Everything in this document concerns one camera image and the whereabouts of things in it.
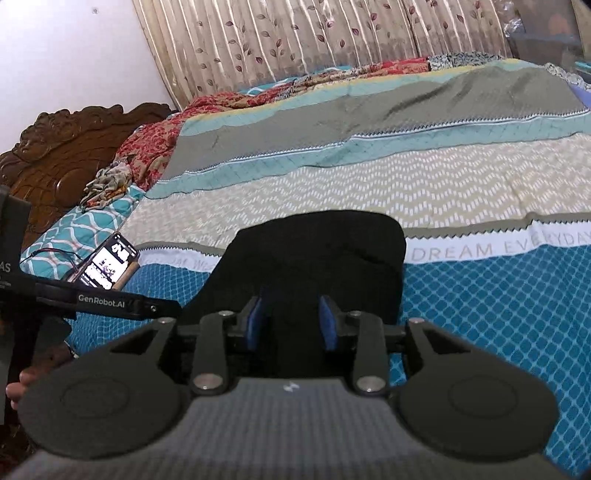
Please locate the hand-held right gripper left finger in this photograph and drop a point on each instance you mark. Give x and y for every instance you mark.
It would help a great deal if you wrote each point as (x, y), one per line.
(255, 321)

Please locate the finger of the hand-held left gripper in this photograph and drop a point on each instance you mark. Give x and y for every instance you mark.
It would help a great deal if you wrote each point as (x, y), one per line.
(101, 300)

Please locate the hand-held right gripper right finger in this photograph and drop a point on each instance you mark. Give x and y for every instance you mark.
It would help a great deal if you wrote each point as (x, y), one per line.
(328, 323)

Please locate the black pants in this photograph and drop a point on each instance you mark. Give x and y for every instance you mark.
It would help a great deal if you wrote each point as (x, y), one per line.
(314, 258)

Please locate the person's left hand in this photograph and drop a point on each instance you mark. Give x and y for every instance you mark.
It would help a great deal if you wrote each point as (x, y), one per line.
(51, 362)

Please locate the black smartphone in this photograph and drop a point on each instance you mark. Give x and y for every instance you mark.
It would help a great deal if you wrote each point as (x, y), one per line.
(106, 263)

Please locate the teal white patterned pillow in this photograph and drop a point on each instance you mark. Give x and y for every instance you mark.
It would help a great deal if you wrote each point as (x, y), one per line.
(69, 226)

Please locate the carved wooden headboard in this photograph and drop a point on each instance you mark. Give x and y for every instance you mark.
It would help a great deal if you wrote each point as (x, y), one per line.
(55, 152)

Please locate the crumpled printed cloth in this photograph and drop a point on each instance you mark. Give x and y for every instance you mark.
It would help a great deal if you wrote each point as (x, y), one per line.
(108, 182)

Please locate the red floral blanket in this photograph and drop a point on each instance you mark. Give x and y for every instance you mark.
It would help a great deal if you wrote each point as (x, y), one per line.
(147, 138)

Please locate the striped patterned bedsheet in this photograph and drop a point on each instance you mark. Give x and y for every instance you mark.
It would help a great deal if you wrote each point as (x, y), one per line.
(461, 184)

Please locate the beige leaf print curtain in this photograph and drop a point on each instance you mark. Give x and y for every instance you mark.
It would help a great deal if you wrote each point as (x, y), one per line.
(277, 41)

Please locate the grey plastic bin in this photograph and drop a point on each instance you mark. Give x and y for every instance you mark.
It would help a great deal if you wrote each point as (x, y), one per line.
(545, 50)

